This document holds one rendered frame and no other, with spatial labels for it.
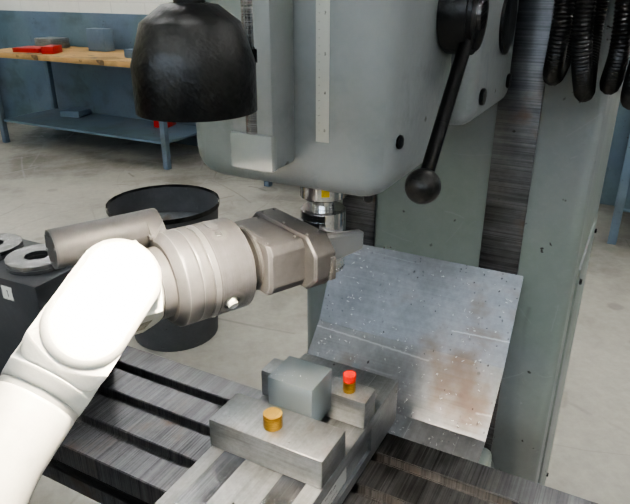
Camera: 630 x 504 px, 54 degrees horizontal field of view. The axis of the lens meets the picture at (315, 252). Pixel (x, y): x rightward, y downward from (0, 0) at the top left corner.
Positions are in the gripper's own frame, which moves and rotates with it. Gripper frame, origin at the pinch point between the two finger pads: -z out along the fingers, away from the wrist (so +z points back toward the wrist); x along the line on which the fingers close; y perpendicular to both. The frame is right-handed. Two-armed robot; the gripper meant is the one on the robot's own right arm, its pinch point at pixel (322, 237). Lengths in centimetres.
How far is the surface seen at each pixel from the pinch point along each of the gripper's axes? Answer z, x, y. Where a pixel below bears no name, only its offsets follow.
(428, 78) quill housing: -4.8, -8.7, -17.0
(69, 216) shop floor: -70, 372, 122
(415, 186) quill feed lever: 2.0, -14.5, -9.6
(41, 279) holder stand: 20.5, 38.6, 14.3
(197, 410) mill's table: 6.2, 21.2, 32.8
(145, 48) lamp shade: 23.6, -14.3, -21.2
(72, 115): -144, 594, 96
